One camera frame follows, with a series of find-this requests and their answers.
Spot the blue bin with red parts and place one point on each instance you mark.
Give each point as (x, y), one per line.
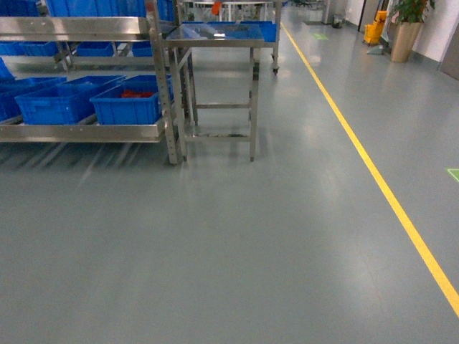
(111, 109)

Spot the red parts pile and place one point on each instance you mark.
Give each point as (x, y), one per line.
(131, 94)

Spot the small stainless steel table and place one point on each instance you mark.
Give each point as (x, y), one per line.
(216, 67)

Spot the blue bin front middle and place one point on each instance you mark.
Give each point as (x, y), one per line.
(66, 103)

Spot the stainless steel flow rack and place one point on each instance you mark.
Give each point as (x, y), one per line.
(96, 29)

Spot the yellow mop bucket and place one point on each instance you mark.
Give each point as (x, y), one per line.
(373, 31)

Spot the blue bin front left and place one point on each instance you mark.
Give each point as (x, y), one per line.
(13, 88)

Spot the tan planter with plant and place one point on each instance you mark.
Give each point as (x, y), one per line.
(409, 17)

